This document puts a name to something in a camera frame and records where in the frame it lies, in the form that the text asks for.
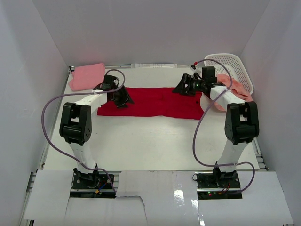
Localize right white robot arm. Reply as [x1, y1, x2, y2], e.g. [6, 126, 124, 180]
[173, 66, 259, 188]

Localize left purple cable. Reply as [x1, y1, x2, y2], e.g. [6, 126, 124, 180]
[41, 69, 126, 193]

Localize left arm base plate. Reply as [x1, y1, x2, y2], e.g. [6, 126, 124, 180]
[70, 174, 116, 199]

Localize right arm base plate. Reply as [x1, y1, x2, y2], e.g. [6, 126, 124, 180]
[192, 172, 242, 201]

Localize purple cable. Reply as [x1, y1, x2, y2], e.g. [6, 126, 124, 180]
[41, 69, 126, 193]
[191, 58, 256, 195]

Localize white plastic basket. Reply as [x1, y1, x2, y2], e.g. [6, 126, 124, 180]
[205, 53, 253, 94]

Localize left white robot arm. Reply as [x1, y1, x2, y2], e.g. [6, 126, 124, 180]
[59, 74, 133, 188]

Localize red t shirt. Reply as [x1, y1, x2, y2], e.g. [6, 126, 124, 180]
[97, 87, 204, 120]

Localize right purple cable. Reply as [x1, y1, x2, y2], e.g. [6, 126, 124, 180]
[191, 58, 256, 195]

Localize salmon t shirt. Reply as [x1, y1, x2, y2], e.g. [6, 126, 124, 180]
[217, 74, 253, 102]

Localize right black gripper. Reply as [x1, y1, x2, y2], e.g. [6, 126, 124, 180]
[172, 74, 206, 97]

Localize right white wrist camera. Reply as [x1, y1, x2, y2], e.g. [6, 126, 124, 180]
[190, 62, 202, 80]

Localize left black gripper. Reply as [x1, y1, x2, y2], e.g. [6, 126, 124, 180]
[111, 85, 134, 109]

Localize folded pink t shirt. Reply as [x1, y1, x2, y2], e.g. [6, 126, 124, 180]
[69, 63, 105, 91]

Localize papers at table back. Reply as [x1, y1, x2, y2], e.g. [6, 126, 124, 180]
[131, 63, 178, 68]

